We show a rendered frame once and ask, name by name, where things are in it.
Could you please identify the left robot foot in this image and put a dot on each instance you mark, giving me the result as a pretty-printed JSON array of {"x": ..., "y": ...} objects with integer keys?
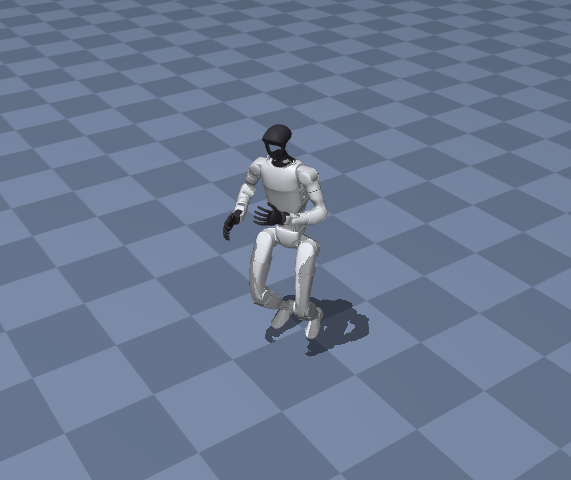
[{"x": 313, "y": 327}]

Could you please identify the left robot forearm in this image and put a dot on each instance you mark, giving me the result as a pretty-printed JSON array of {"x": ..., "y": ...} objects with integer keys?
[{"x": 306, "y": 218}]

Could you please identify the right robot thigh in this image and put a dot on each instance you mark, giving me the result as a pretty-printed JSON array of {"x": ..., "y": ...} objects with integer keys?
[{"x": 260, "y": 264}]

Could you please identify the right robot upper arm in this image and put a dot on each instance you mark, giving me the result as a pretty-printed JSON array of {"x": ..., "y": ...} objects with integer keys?
[{"x": 252, "y": 177}]

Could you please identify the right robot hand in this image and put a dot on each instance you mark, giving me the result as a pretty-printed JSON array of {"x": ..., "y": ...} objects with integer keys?
[{"x": 232, "y": 219}]

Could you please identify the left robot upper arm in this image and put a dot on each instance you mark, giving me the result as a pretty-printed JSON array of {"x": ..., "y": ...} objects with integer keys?
[{"x": 309, "y": 177}]

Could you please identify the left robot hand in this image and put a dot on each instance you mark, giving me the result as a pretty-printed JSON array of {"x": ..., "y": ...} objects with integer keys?
[{"x": 274, "y": 217}]

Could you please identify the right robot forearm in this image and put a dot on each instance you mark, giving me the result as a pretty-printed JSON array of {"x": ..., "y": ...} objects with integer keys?
[{"x": 243, "y": 201}]

